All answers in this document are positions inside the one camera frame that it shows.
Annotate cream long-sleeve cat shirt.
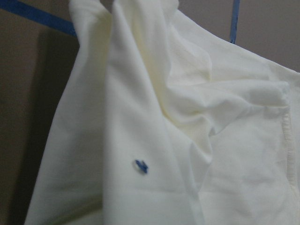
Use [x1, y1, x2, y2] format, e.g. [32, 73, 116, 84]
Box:
[25, 0, 300, 225]

